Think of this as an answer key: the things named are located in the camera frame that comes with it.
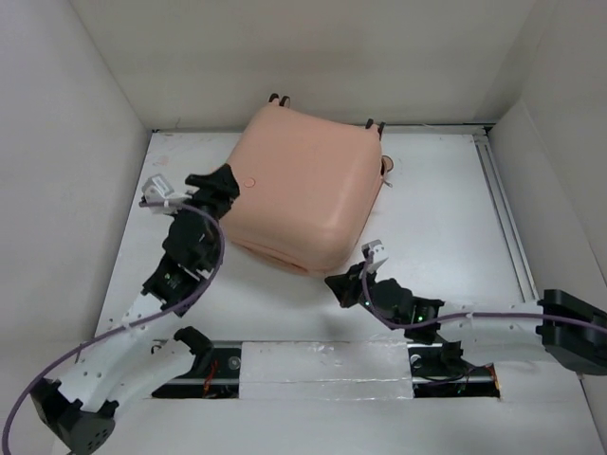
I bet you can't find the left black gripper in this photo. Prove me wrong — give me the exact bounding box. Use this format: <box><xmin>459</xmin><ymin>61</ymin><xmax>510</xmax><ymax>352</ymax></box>
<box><xmin>168</xmin><ymin>165</ymin><xmax>239</xmax><ymax>267</ymax></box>

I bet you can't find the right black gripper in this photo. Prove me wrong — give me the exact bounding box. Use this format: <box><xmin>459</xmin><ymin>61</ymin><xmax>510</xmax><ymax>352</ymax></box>
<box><xmin>323</xmin><ymin>262</ymin><xmax>400</xmax><ymax>331</ymax></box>

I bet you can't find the pink hard-shell suitcase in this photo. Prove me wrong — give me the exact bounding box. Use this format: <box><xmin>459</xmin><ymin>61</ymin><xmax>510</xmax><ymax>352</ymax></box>
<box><xmin>222</xmin><ymin>93</ymin><xmax>394</xmax><ymax>275</ymax></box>

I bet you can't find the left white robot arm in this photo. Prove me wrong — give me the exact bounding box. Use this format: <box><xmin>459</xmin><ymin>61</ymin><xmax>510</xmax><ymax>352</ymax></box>
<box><xmin>28</xmin><ymin>164</ymin><xmax>240</xmax><ymax>454</ymax></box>

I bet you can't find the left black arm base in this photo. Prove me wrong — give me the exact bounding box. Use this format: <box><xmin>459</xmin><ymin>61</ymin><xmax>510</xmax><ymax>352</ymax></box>
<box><xmin>152</xmin><ymin>326</ymin><xmax>243</xmax><ymax>400</ymax></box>

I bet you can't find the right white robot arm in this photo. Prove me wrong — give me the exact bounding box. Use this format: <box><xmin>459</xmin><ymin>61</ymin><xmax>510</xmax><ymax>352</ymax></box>
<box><xmin>324</xmin><ymin>263</ymin><xmax>606</xmax><ymax>376</ymax></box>

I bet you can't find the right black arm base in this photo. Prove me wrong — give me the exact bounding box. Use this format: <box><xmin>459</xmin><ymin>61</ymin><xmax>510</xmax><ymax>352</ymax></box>
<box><xmin>408</xmin><ymin>342</ymin><xmax>501</xmax><ymax>399</ymax></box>

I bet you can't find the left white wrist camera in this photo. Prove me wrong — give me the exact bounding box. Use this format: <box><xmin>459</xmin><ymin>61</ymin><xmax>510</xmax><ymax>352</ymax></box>
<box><xmin>139</xmin><ymin>173</ymin><xmax>186</xmax><ymax>213</ymax></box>

